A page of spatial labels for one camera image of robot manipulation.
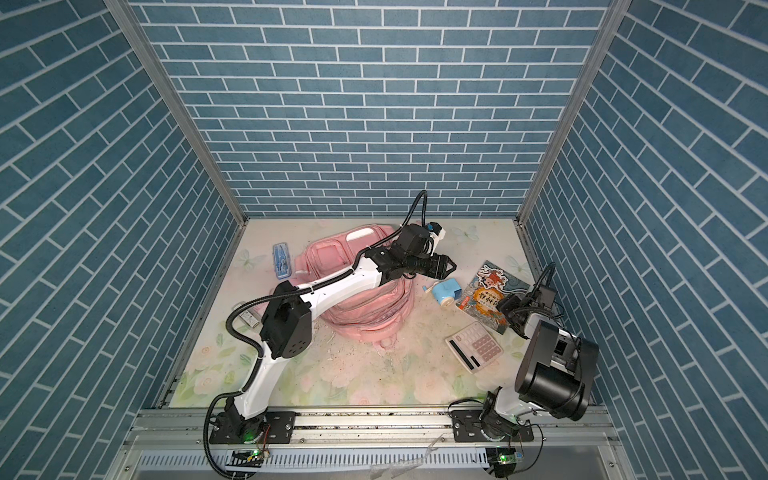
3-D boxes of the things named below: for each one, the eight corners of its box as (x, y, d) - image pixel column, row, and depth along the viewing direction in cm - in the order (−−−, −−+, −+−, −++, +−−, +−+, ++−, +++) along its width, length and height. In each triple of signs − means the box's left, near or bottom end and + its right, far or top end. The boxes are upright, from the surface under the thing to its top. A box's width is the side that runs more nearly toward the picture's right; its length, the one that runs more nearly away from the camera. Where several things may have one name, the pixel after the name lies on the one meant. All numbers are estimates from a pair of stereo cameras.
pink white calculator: (471, 376, 84) (474, 373, 81) (446, 341, 90) (447, 337, 88) (501, 354, 87) (504, 351, 85) (474, 322, 94) (476, 318, 92)
